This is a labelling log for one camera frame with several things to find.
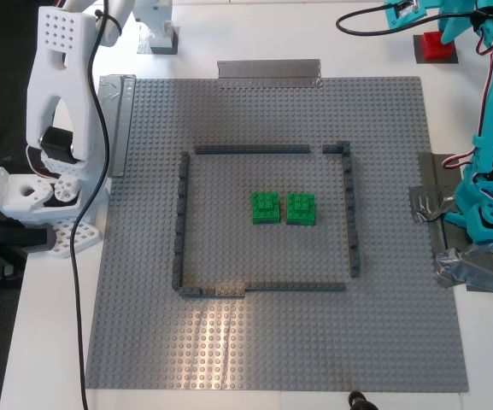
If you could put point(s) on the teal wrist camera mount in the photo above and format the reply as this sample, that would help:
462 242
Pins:
404 15

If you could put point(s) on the red lego cube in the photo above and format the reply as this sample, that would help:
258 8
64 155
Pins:
436 48

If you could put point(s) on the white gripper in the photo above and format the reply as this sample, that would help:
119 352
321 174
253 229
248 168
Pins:
157 21

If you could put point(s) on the green lego cube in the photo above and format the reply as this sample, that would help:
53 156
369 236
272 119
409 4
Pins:
301 209
266 209

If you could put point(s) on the grey lego baseplate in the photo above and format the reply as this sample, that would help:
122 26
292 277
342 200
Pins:
271 341

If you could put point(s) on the long dark grey lego wall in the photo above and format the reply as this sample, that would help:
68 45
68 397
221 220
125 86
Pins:
250 150
350 205
182 213
293 287

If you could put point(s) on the crumpled grey duct tape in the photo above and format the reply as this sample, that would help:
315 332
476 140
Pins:
472 269

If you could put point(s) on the short dark grey lego wall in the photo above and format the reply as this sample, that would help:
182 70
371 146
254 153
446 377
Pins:
336 149

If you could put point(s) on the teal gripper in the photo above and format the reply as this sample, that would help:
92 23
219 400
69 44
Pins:
454 26

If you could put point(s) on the black knob object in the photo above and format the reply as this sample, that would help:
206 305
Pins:
359 400

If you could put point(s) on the grey duct tape patch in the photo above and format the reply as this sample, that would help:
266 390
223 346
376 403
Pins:
434 171

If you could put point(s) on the grey duct tape strip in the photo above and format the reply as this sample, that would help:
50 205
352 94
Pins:
120 128
267 72

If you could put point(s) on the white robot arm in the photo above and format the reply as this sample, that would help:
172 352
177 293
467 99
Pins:
58 64

